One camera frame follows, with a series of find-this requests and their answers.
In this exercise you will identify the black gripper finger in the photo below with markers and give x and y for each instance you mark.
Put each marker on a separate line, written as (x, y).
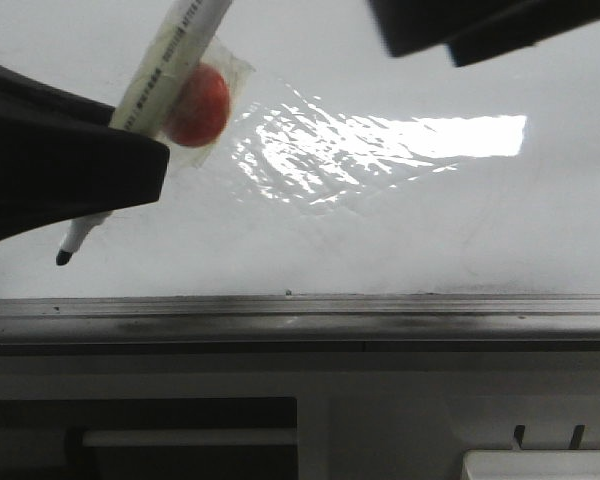
(476, 31)
(59, 159)

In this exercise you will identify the red magnet taped to marker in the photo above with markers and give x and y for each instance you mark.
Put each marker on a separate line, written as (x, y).
(201, 112)

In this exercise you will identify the white black-tip whiteboard marker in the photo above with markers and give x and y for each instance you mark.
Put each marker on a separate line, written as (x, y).
(186, 37)

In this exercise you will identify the white whiteboard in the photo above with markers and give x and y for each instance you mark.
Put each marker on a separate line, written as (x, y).
(346, 171)

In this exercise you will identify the grey metal whiteboard tray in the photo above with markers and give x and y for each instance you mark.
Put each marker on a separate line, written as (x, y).
(297, 319)

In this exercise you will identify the white box corner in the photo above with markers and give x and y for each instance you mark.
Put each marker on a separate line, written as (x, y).
(563, 464)

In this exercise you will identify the black left wall hook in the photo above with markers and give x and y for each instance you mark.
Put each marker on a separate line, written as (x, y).
(518, 437)

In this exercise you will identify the black wall hook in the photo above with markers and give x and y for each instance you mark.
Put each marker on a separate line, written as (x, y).
(518, 437)
(577, 436)

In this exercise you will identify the black right wall hook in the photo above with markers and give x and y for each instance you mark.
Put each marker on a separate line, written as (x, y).
(577, 436)

